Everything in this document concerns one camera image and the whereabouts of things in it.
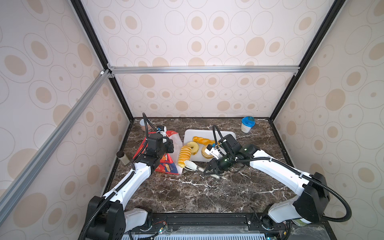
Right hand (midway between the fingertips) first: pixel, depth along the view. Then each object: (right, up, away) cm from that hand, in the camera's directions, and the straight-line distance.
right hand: (206, 173), depth 72 cm
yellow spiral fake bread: (-11, +8, +10) cm, 17 cm away
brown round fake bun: (-1, +9, -1) cm, 9 cm away
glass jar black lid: (-49, +6, +15) cm, 52 cm away
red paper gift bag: (-19, +4, +8) cm, 21 cm away
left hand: (-17, +17, +10) cm, 26 cm away
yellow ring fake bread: (-6, +11, +27) cm, 29 cm away
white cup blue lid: (+32, +27, +33) cm, 53 cm away
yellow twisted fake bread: (-1, +15, +31) cm, 34 cm away
